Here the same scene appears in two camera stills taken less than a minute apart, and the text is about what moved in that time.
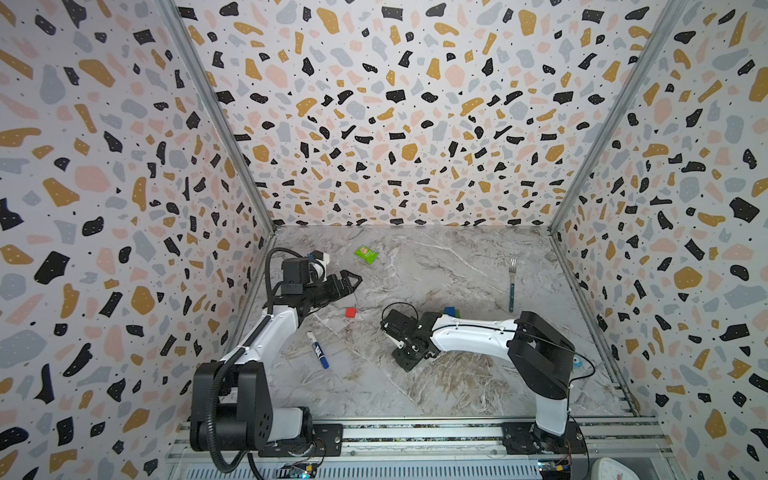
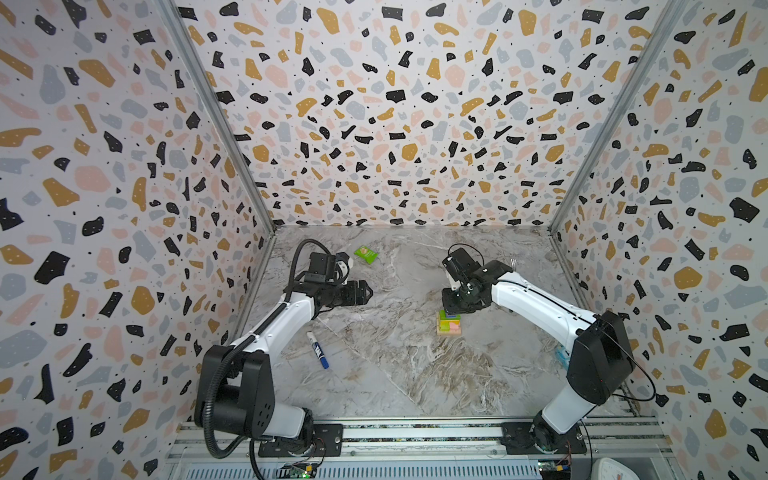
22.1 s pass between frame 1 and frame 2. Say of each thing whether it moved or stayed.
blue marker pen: stayed
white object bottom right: stayed
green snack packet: stayed
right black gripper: moved
